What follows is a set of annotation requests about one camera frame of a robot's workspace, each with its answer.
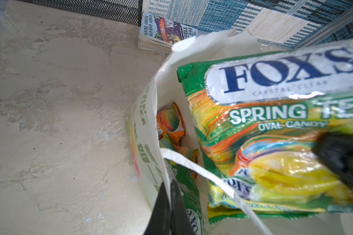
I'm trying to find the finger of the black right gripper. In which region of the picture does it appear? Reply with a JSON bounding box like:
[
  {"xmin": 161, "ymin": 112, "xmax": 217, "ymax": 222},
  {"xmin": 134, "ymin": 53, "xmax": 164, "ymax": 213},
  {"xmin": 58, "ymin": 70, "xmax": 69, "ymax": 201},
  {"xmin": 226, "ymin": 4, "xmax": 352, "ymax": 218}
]
[{"xmin": 312, "ymin": 132, "xmax": 353, "ymax": 188}]

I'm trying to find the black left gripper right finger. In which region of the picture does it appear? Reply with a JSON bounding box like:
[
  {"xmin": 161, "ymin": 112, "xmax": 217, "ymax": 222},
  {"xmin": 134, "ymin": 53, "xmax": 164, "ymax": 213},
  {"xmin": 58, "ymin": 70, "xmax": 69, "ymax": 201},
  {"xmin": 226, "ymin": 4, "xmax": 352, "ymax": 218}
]
[{"xmin": 170, "ymin": 180, "xmax": 194, "ymax": 235}]

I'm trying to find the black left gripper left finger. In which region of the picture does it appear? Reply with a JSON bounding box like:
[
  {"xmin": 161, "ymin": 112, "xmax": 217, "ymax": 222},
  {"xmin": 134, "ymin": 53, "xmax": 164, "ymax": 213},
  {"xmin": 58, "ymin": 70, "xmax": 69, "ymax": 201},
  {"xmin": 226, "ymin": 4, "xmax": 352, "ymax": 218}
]
[{"xmin": 143, "ymin": 183, "xmax": 171, "ymax": 235}]

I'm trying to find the white paper bag with illustration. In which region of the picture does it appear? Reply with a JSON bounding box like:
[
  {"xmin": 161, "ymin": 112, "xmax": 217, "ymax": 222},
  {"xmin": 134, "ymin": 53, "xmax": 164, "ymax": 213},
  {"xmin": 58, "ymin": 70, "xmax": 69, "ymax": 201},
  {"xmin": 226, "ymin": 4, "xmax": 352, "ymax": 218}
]
[{"xmin": 126, "ymin": 29, "xmax": 344, "ymax": 235}]

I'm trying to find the green Fox's Spring Tea bag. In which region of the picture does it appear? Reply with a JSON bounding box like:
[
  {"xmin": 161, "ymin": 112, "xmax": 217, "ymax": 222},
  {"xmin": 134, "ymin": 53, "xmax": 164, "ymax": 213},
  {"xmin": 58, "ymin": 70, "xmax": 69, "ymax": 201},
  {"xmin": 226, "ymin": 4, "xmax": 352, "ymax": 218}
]
[{"xmin": 177, "ymin": 39, "xmax": 353, "ymax": 218}]

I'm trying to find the pink orange Fox's candy bag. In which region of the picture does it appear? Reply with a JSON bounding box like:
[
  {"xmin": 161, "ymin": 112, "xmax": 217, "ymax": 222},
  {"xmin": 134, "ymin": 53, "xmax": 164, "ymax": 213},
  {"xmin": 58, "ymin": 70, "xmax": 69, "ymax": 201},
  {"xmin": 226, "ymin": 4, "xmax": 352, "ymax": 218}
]
[{"xmin": 156, "ymin": 102, "xmax": 199, "ymax": 164}]

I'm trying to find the green snack packet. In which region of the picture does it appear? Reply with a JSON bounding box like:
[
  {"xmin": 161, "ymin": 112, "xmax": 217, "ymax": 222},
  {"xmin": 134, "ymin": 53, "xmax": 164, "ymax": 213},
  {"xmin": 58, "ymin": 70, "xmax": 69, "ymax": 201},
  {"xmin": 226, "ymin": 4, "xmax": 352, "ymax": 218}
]
[{"xmin": 164, "ymin": 159, "xmax": 203, "ymax": 235}]

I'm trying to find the paperback book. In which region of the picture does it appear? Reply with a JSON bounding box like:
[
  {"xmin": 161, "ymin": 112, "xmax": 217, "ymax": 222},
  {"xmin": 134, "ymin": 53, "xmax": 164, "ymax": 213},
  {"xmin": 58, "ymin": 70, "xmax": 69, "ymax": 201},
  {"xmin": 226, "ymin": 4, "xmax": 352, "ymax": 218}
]
[{"xmin": 138, "ymin": 12, "xmax": 199, "ymax": 55}]

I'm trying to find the black wire shelf rack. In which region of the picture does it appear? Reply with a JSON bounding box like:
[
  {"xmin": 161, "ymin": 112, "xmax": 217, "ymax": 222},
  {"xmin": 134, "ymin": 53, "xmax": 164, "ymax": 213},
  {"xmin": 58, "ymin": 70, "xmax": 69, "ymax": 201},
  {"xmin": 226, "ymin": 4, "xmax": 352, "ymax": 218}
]
[{"xmin": 23, "ymin": 0, "xmax": 143, "ymax": 26}]

